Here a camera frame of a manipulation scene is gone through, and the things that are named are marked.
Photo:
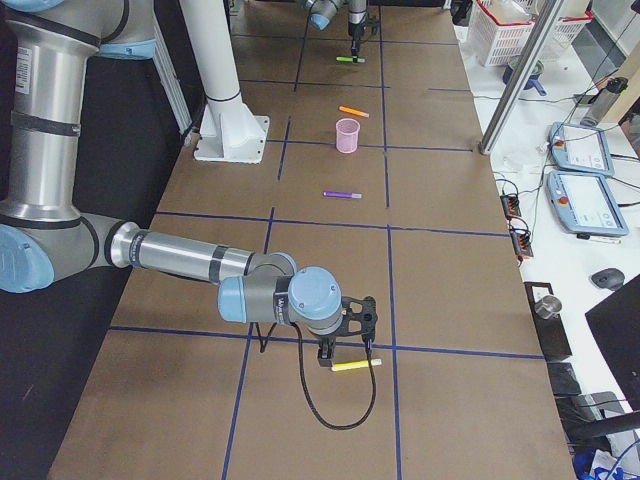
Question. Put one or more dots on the black monitor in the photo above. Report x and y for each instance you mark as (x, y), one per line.
(614, 324)

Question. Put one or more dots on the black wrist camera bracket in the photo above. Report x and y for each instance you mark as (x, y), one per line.
(359, 318)

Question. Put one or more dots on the lower orange black connector box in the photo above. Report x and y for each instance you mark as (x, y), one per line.
(521, 241)

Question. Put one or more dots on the purple marker pen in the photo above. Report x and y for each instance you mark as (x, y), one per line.
(342, 194)

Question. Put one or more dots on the blue teach pendant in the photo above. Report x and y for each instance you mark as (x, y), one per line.
(584, 204)
(580, 148)

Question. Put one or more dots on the pink mesh pen holder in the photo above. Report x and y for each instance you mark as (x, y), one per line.
(347, 135)

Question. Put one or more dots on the small metal cup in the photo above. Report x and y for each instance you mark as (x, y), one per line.
(547, 307)

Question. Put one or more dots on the orange black connector box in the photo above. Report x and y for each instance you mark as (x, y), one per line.
(511, 205)
(521, 241)

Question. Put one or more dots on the white plastic basket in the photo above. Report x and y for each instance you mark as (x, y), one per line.
(498, 30)

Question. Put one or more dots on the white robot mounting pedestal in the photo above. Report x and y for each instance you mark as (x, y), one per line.
(229, 131)

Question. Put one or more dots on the black computer mouse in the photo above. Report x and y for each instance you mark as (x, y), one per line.
(609, 278)

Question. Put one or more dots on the lower blue teach pendant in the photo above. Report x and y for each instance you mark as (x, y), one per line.
(584, 204)

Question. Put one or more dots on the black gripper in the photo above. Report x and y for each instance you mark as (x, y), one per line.
(355, 29)
(326, 344)

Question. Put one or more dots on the upper blue teach pendant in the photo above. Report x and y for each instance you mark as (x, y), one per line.
(580, 148)

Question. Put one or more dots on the orange highlighter pen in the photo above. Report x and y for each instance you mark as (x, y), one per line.
(353, 111)

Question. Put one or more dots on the yellow highlighter pen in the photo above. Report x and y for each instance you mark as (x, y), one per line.
(353, 365)

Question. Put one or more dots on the dark water bottle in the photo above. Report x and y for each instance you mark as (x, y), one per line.
(604, 100)

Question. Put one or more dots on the aluminium frame post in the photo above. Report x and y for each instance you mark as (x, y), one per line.
(542, 29)

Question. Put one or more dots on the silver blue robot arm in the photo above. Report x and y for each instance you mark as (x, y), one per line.
(320, 13)
(44, 238)

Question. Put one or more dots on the upper orange black connector box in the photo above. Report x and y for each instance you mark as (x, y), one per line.
(511, 205)

